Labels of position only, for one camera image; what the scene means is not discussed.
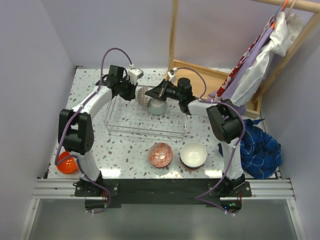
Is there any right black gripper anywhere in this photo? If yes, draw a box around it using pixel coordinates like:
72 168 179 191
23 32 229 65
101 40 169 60
146 79 183 102

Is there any pale green bowl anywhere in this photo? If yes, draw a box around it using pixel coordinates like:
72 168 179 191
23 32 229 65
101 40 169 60
147 98 168 115

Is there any dotted beige bowl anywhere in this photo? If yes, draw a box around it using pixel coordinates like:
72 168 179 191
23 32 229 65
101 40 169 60
137 86 149 107

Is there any clear wire dish rack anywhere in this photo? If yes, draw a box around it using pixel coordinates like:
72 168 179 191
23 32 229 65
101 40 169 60
103 85 187 139

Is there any red patterned bowl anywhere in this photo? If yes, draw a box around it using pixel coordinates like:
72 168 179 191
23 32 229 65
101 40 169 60
148 142 174 169

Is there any orange plastic bowl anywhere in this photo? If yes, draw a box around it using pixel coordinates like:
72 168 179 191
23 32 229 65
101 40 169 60
56 151 78 175

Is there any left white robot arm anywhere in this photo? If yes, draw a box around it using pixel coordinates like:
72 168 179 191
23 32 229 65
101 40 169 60
57 65 144 196

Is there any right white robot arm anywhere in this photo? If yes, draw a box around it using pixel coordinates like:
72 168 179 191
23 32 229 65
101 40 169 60
145 77 246 197

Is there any wooden clothes rack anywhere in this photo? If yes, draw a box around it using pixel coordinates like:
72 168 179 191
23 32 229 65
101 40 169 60
168 0 320 118

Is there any red white patterned garment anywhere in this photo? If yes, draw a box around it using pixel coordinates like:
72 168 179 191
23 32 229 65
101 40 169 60
209 20 275 101

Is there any white bowl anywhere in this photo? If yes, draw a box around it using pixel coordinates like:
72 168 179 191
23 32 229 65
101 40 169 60
180 142 207 170

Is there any lilac hanging garment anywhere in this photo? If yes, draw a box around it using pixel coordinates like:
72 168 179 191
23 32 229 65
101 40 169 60
206 27 273 102

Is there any blue checked cloth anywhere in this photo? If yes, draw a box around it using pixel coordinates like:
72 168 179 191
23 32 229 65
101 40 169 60
217 118 283 180

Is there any white hanging garment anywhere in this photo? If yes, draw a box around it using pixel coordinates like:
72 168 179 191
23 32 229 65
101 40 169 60
226 12 304 107

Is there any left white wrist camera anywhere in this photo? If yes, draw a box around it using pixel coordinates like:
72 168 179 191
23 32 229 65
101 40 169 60
127 64 144 85

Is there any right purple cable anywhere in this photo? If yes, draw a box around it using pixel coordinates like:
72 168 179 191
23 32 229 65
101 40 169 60
172 67 247 216

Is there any purple cable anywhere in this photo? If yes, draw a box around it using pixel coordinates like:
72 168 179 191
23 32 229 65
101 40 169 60
172 67 247 216
54 47 135 215

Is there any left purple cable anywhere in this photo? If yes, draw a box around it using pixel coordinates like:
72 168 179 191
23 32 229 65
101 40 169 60
54 47 135 215

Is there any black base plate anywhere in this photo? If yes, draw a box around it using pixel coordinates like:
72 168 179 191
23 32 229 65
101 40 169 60
73 177 252 210

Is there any aluminium rail frame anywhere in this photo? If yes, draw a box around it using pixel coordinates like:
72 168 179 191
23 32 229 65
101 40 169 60
32 109 297 201

